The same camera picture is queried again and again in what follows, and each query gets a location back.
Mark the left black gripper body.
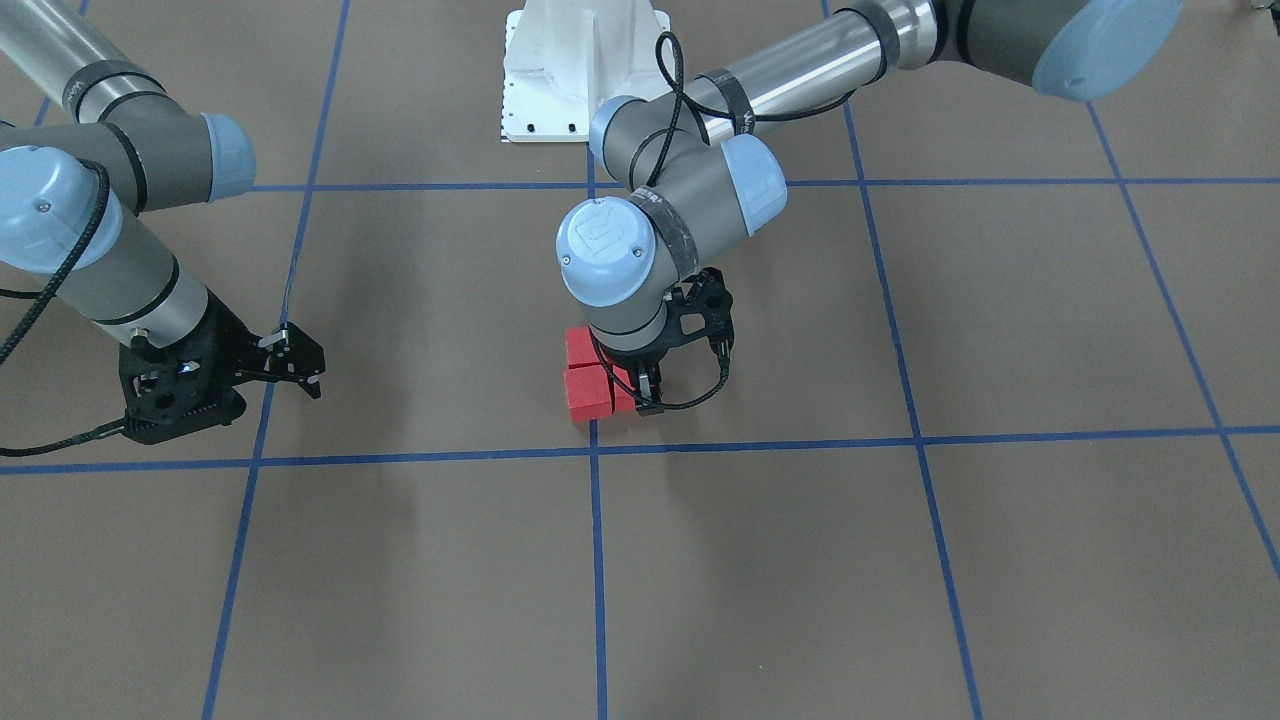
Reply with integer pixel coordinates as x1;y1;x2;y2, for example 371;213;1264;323
595;300;701;380

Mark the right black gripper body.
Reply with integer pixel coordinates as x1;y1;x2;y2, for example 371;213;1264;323
118;295;268;445

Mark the red block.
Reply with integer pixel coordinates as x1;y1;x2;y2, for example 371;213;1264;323
564;325;600;369
611;365;637;415

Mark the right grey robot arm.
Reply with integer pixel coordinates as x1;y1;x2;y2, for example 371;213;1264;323
1;1;326;457

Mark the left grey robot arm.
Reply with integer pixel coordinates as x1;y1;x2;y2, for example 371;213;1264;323
556;1;1181;421

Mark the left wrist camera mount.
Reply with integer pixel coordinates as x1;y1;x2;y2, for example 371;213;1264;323
677;266;735;354

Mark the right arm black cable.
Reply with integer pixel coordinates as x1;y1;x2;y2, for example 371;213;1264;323
0;160;125;459

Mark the white pedestal base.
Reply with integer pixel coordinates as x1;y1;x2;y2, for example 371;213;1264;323
500;1;672;143

